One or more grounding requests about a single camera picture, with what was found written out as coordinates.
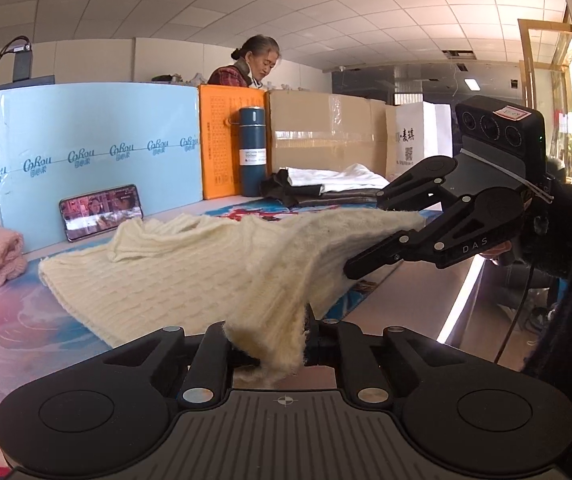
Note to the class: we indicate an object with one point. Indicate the dark blue vacuum bottle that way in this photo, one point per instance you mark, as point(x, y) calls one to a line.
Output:
point(253, 130)

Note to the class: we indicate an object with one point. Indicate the black power adapter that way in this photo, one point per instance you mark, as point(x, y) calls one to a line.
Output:
point(22, 62)

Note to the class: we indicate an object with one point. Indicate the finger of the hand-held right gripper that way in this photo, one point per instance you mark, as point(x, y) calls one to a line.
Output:
point(416, 185)
point(416, 245)

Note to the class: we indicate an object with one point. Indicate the white garment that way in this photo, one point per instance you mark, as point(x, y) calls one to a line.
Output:
point(346, 177)

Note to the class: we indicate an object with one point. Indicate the orange cardboard box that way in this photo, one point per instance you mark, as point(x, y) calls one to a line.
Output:
point(215, 135)

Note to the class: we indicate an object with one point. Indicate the light blue foam board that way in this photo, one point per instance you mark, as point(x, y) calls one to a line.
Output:
point(90, 120)

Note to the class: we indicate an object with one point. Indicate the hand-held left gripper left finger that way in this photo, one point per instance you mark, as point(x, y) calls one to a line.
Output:
point(210, 355)

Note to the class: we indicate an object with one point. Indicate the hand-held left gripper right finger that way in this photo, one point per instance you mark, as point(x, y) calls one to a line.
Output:
point(338, 355)

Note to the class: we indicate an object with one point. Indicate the person's right hand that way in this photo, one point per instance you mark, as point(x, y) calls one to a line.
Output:
point(498, 254)

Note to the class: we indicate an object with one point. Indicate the brown cardboard box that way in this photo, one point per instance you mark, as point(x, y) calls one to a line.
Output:
point(316, 125)

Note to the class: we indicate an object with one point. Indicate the wooden door frame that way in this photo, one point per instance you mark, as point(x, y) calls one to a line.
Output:
point(525, 60)

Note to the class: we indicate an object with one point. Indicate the dark cloth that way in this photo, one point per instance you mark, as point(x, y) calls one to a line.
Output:
point(276, 185)

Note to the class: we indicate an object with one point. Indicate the cream knitted sweater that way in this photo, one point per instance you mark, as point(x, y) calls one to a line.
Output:
point(190, 270)

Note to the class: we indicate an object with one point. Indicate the black smartphone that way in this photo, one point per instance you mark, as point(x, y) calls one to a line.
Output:
point(100, 212)

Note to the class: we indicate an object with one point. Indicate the white paper bag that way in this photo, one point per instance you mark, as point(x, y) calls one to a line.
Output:
point(416, 130)

